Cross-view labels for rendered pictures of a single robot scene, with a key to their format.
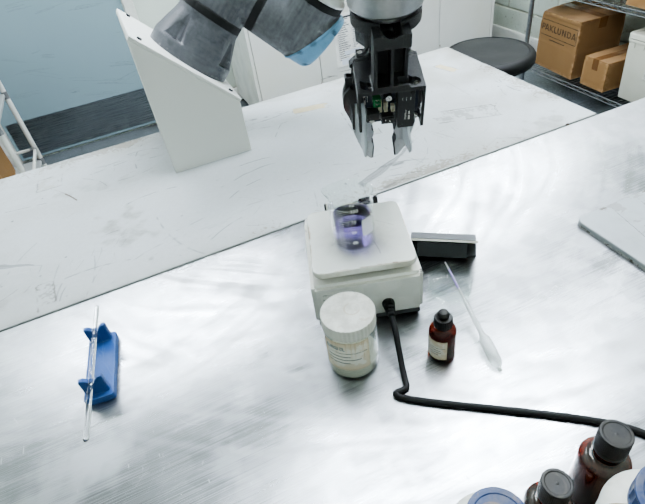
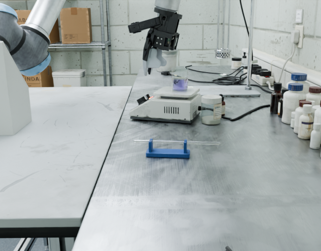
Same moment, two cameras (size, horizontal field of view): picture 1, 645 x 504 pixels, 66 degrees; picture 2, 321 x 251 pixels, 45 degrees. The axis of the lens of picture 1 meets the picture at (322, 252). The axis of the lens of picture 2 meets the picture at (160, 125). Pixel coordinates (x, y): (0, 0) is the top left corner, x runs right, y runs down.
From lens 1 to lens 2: 1.12 m
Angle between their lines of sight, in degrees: 66
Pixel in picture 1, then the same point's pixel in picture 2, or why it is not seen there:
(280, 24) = (32, 49)
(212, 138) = (23, 111)
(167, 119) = (11, 96)
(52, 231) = (4, 166)
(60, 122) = not seen: outside the picture
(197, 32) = not seen: hidden behind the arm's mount
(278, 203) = (97, 121)
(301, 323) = (184, 126)
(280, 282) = (156, 126)
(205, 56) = not seen: hidden behind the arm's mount
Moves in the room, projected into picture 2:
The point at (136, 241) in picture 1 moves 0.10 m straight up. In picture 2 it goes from (70, 146) to (66, 107)
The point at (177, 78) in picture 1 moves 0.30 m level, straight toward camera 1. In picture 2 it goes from (14, 70) to (122, 70)
